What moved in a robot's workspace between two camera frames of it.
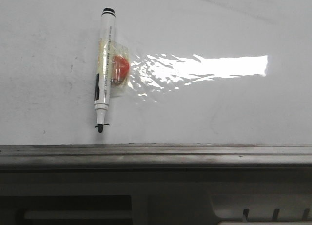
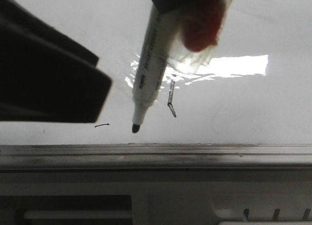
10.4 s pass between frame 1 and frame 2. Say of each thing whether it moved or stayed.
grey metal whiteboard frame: stayed
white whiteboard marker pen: moved
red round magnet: moved
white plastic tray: stayed
